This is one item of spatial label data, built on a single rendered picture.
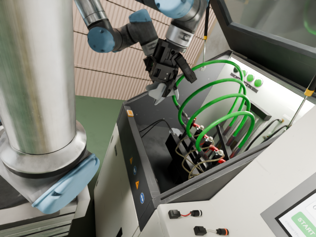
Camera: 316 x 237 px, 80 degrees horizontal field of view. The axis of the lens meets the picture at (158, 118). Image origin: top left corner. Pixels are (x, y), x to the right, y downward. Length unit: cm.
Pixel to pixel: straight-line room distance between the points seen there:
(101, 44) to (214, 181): 58
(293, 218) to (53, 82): 64
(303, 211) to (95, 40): 75
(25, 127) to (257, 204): 65
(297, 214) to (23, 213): 67
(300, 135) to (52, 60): 65
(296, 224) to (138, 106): 90
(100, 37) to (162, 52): 20
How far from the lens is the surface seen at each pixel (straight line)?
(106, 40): 63
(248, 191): 73
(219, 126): 108
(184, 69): 62
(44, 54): 20
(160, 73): 58
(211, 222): 75
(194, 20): 57
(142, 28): 74
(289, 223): 68
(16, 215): 54
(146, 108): 121
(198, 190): 71
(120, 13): 280
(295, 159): 69
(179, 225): 68
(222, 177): 72
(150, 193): 74
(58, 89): 23
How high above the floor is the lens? 150
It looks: 28 degrees down
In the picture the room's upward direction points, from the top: 25 degrees clockwise
